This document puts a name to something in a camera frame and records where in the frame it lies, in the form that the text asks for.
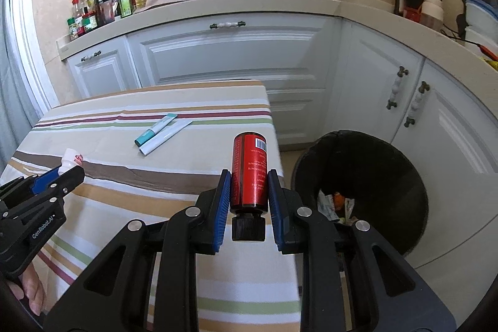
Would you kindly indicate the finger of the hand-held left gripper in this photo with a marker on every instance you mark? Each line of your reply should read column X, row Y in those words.
column 42, row 180
column 70, row 178

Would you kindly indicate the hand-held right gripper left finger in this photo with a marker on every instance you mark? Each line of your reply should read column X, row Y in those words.
column 221, row 207

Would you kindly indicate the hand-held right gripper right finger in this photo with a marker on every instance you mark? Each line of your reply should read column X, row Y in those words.
column 274, row 207

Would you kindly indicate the red bottle with black cap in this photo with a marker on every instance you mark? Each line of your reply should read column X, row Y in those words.
column 249, row 176

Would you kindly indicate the black trash bin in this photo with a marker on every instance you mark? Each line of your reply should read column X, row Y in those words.
column 373, row 176

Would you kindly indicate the person's left hand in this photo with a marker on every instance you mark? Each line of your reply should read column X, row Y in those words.
column 33, row 285

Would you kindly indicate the crumpled white wrapper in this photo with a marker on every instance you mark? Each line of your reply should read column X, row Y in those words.
column 326, row 204

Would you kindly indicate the orange scrap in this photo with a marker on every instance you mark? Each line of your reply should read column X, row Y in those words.
column 339, row 200

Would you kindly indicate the striped tablecloth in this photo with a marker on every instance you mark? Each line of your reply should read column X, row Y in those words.
column 136, row 180

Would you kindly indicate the long white carton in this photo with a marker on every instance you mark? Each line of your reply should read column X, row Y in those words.
column 165, row 137

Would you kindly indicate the teal tube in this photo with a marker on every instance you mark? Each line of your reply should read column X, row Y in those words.
column 155, row 129

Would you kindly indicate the white kitchen cabinet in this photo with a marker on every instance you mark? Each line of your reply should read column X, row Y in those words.
column 233, row 56

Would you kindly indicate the white jar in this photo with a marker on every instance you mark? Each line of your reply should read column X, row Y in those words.
column 432, row 11

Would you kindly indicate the red long utensil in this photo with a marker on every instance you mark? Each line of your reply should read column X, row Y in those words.
column 488, row 51

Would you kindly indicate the white plastic container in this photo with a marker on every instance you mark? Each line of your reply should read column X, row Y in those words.
column 476, row 34

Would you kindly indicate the white door frame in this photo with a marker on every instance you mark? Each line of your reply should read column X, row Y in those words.
column 29, row 44

